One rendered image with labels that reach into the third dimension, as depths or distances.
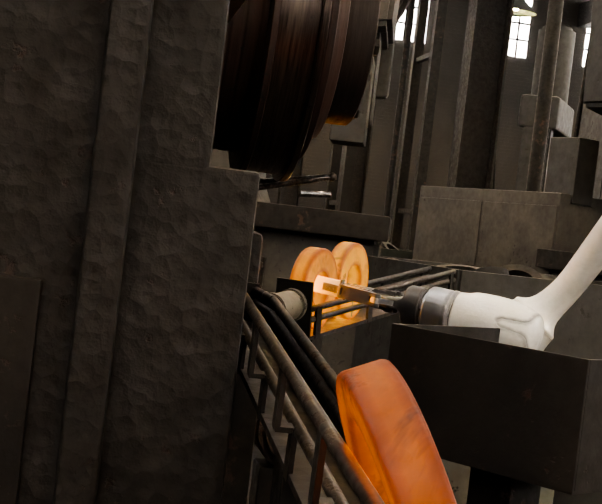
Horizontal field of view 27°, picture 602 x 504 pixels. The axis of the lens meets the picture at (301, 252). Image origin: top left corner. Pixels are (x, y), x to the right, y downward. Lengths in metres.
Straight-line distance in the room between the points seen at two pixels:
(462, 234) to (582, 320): 2.12
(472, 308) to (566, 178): 3.63
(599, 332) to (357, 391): 3.54
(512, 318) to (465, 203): 4.09
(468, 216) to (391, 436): 5.52
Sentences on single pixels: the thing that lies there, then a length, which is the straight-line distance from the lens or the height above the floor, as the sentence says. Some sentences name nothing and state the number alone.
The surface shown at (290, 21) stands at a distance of 1.66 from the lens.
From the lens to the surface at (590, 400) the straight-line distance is 1.30.
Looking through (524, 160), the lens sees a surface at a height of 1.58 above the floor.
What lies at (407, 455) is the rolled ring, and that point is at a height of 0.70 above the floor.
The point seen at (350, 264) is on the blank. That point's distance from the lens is 2.47.
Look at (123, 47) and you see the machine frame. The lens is 1.34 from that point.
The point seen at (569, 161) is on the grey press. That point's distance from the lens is 5.81.
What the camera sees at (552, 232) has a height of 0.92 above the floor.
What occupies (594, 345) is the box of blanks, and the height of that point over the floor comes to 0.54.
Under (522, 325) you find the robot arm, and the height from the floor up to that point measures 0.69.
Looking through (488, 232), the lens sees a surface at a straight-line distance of 6.09.
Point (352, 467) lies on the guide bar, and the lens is 0.81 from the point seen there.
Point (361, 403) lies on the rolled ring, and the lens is 0.74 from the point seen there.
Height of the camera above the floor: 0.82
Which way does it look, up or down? 1 degrees down
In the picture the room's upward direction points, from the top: 7 degrees clockwise
